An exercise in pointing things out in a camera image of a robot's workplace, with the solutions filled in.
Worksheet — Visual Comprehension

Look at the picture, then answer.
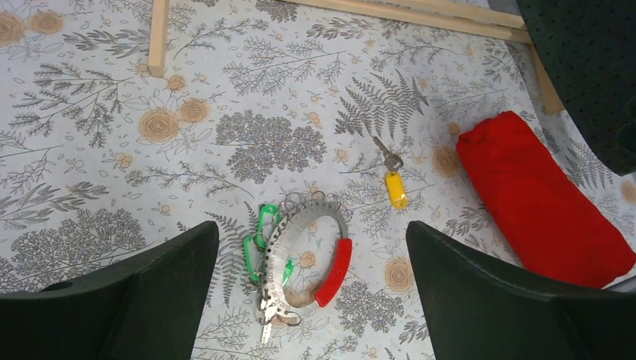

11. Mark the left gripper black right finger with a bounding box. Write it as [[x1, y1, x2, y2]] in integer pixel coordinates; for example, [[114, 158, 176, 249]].
[[406, 220, 635, 359]]

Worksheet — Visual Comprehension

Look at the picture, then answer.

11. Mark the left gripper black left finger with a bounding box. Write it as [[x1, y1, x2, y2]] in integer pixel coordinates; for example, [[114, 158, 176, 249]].
[[1, 220, 220, 359]]

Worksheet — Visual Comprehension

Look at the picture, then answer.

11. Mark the large keyring with red handle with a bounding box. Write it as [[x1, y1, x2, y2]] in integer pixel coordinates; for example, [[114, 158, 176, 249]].
[[244, 190, 353, 345]]

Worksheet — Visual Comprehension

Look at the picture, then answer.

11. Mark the yellow headed key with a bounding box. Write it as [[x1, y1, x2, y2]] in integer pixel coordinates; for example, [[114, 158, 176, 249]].
[[372, 136, 408, 209]]

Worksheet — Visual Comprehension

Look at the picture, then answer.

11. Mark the green key tag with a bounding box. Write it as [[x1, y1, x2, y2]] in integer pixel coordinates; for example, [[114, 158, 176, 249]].
[[243, 235, 262, 286], [282, 258, 295, 286], [254, 204, 280, 251]]

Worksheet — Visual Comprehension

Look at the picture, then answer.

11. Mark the red cloth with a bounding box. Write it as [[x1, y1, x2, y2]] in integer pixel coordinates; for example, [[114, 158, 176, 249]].
[[456, 111, 635, 289]]

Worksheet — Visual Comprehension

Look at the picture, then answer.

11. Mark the floral patterned table mat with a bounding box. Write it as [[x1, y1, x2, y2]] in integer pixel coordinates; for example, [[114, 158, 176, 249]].
[[1, 1, 635, 359]]

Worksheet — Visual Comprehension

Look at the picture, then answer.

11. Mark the dark dotted hanging garment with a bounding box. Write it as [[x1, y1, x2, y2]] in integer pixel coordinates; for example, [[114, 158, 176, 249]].
[[517, 0, 635, 176]]

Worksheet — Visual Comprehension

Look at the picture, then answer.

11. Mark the wooden clothes rack frame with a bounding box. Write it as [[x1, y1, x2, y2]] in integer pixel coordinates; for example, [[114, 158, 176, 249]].
[[147, 0, 566, 116]]

